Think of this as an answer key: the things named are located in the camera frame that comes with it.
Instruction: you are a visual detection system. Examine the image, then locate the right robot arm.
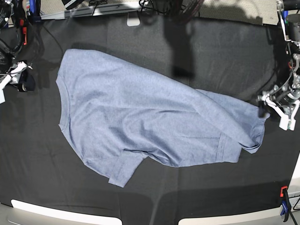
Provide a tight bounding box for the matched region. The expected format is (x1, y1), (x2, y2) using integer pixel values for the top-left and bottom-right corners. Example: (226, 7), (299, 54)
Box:
(0, 0), (35, 103)

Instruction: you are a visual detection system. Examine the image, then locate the blue clamp bottom right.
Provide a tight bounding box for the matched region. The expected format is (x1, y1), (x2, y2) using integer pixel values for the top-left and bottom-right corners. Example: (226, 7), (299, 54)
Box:
(280, 186), (291, 222)

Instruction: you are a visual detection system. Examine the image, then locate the black table cloth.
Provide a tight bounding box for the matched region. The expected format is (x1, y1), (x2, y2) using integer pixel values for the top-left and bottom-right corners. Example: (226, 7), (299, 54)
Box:
(0, 15), (300, 225)

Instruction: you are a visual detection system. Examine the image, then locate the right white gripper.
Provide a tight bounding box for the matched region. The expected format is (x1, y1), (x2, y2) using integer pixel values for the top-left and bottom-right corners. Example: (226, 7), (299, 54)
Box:
(0, 61), (36, 103)

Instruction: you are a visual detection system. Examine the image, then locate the red clamp left edge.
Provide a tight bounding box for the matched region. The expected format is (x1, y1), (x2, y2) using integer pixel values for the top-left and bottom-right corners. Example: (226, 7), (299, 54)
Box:
(20, 19), (28, 45)

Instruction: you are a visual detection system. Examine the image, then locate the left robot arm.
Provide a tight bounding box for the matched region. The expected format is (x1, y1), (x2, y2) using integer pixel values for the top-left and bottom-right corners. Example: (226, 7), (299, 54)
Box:
(61, 0), (300, 130)

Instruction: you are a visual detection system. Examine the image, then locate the white bracket top centre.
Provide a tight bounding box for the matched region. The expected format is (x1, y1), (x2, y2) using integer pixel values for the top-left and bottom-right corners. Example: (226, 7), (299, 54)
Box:
(127, 11), (141, 27)

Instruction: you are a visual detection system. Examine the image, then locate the blue grey t-shirt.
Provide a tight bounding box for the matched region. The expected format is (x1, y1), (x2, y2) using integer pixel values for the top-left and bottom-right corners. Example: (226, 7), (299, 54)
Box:
(56, 49), (268, 187)

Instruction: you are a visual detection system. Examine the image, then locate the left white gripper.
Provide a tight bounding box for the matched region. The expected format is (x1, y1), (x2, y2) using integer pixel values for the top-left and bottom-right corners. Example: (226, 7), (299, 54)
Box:
(257, 85), (300, 131)

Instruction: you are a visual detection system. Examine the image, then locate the red black cable bundle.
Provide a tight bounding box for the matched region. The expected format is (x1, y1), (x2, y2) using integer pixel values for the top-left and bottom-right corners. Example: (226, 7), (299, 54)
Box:
(168, 0), (204, 24)

